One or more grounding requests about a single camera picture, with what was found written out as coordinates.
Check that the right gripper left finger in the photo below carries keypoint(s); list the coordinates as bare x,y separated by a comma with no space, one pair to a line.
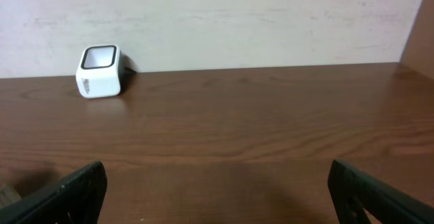
76,198

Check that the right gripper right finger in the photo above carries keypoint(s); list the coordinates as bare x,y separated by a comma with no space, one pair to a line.
355,194

